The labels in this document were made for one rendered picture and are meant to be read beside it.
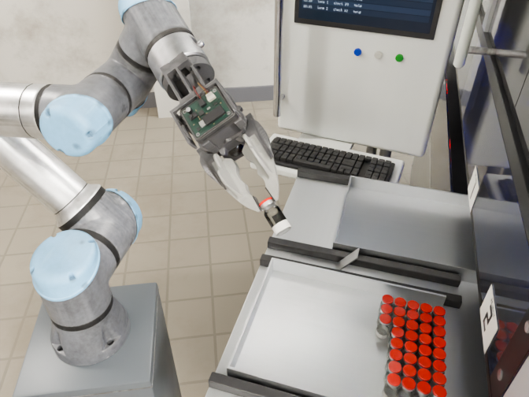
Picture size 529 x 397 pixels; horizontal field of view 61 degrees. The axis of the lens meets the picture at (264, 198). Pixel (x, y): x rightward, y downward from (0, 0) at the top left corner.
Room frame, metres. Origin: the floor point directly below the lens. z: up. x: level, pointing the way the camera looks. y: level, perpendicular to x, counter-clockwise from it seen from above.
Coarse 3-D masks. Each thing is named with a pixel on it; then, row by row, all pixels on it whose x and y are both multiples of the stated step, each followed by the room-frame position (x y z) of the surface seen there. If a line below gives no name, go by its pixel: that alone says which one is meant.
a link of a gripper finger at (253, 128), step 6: (252, 120) 0.52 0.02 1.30; (252, 126) 0.52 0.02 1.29; (258, 126) 0.52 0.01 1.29; (246, 132) 0.51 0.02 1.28; (252, 132) 0.51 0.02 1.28; (258, 132) 0.51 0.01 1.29; (264, 132) 0.51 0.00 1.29; (258, 138) 0.50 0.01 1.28; (264, 138) 0.51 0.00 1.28; (264, 144) 0.50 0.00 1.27; (270, 144) 0.50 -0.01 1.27; (270, 150) 0.50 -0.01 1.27; (270, 156) 0.48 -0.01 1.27
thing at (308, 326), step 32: (288, 288) 0.60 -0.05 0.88; (320, 288) 0.60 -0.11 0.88; (352, 288) 0.60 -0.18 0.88; (384, 288) 0.58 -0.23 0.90; (256, 320) 0.52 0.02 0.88; (288, 320) 0.52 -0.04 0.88; (320, 320) 0.52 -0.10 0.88; (352, 320) 0.52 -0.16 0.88; (256, 352) 0.45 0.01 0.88; (288, 352) 0.45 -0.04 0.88; (320, 352) 0.45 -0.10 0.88; (352, 352) 0.45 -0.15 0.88; (384, 352) 0.45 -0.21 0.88; (288, 384) 0.38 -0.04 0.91; (320, 384) 0.39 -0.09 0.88; (352, 384) 0.39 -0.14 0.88
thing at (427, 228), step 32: (352, 192) 0.92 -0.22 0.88; (384, 192) 0.92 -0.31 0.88; (416, 192) 0.89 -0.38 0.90; (448, 192) 0.87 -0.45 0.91; (352, 224) 0.79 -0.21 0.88; (384, 224) 0.79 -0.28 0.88; (416, 224) 0.79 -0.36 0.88; (448, 224) 0.79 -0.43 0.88; (384, 256) 0.67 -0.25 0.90; (416, 256) 0.69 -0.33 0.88; (448, 256) 0.69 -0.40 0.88
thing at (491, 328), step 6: (492, 288) 0.45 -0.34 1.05; (486, 294) 0.46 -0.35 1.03; (492, 294) 0.44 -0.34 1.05; (486, 300) 0.45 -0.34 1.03; (492, 300) 0.43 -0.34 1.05; (486, 306) 0.44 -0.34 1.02; (492, 306) 0.42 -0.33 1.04; (480, 312) 0.45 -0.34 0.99; (492, 312) 0.42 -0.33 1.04; (492, 318) 0.41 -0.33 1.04; (486, 324) 0.42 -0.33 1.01; (492, 324) 0.40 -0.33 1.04; (486, 330) 0.41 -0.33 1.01; (492, 330) 0.39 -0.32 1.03; (486, 336) 0.40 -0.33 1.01; (492, 336) 0.38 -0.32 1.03; (486, 342) 0.39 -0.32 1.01; (486, 348) 0.38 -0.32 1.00
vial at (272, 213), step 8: (272, 200) 0.44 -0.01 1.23; (264, 208) 0.43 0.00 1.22; (272, 208) 0.43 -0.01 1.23; (264, 216) 0.43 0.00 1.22; (272, 216) 0.42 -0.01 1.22; (280, 216) 0.42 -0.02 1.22; (272, 224) 0.41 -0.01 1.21; (280, 224) 0.41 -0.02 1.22; (288, 224) 0.41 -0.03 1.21; (280, 232) 0.40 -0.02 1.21
